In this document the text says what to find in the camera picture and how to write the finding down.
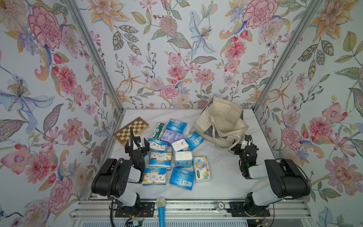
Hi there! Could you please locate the beige canvas tote bag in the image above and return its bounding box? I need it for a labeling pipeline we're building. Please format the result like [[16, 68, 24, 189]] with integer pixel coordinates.
[[189, 96, 249, 150]]

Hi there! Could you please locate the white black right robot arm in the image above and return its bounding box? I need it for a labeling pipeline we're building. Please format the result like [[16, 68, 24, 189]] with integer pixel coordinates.
[[230, 135, 311, 217]]

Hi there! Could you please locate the orange white tissue pack middle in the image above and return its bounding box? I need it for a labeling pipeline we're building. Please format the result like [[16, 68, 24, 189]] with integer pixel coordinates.
[[149, 152, 172, 170]]

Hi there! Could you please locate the blue white tissue pack left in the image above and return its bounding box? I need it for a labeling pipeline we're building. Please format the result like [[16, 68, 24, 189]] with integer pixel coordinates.
[[148, 138, 168, 153]]

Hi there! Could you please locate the blue tissue pack front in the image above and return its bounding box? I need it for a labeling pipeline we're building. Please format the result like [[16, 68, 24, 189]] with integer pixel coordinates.
[[169, 168, 195, 191]]

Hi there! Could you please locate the wooden chessboard box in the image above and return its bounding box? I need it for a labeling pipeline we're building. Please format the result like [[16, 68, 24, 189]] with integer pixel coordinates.
[[113, 117, 149, 146]]

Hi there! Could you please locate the blue microphone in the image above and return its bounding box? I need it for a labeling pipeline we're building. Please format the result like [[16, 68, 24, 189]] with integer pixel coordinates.
[[156, 196, 166, 227]]

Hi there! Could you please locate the cartoon print tissue pack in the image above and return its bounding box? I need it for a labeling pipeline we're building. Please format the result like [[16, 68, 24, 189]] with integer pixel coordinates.
[[192, 156, 212, 183]]

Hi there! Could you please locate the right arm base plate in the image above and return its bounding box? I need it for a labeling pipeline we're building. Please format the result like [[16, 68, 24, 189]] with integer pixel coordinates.
[[227, 201, 271, 218]]

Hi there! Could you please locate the green tissue pack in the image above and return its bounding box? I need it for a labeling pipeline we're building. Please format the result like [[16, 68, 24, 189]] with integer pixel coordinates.
[[151, 123, 166, 140]]

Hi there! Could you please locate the silver round knob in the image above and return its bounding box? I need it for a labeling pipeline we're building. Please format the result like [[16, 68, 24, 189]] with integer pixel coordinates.
[[215, 201, 225, 212]]

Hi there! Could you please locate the white blue tissue cube pack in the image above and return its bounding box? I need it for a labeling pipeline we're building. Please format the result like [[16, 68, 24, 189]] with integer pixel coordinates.
[[174, 151, 193, 168]]

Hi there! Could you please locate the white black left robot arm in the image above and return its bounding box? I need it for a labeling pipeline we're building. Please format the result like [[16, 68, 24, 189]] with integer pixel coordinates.
[[91, 127, 149, 209]]

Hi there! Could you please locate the aluminium front rail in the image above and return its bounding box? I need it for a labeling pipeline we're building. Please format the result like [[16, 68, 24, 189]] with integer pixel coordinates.
[[70, 200, 312, 220]]

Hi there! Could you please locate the small white tissue pack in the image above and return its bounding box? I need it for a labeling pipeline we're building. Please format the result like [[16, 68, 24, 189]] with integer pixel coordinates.
[[172, 139, 189, 152]]

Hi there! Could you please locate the purple tissue pack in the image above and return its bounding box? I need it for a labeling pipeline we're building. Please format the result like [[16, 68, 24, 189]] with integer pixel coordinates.
[[160, 129, 183, 145]]

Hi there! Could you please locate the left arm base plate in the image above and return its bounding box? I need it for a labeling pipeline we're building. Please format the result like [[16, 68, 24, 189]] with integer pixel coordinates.
[[114, 202, 155, 218]]

